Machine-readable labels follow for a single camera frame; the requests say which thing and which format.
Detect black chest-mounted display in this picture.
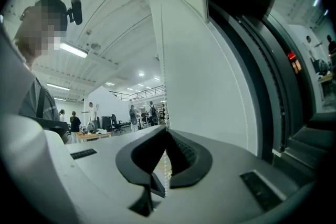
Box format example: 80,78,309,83
26,115,69,140

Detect person's grey shirt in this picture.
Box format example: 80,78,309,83
19,78,61,123

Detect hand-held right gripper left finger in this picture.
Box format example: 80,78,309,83
65,125,170,224

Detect black mezzanine railing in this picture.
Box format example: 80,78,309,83
109,84,165,102

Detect wooden table white legs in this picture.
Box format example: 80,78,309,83
75,130,112,143

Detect person's head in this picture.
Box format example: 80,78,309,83
13,0,69,66

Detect black chest strap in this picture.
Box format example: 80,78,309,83
36,86,46,119

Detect fluorescent ceiling tube light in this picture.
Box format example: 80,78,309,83
54,41,89,59

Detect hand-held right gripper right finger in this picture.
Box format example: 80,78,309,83
154,129,313,224

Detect black head-mounted camera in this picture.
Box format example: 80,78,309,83
67,0,83,26

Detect black office chair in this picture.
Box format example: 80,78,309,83
110,114,126,134

